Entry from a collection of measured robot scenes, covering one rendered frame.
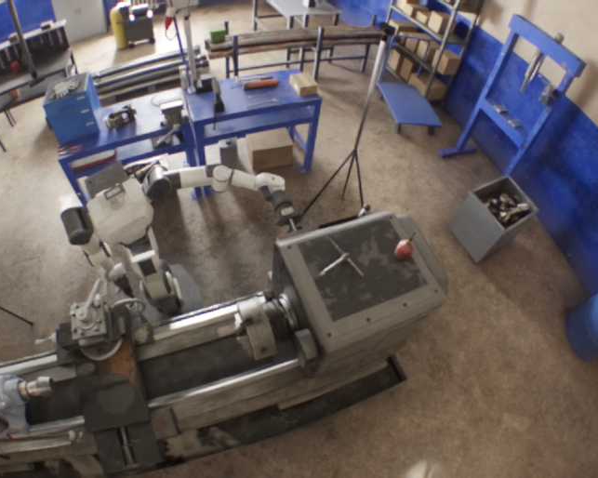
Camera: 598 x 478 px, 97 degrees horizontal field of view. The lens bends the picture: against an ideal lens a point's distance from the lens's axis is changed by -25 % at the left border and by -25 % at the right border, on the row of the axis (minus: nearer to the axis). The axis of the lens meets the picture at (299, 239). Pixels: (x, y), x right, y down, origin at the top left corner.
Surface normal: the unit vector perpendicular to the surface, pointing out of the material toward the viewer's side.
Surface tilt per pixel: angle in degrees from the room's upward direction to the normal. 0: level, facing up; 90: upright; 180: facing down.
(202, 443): 0
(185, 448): 0
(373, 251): 0
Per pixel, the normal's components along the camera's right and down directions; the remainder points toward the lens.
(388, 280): 0.09, -0.55
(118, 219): 0.52, 0.31
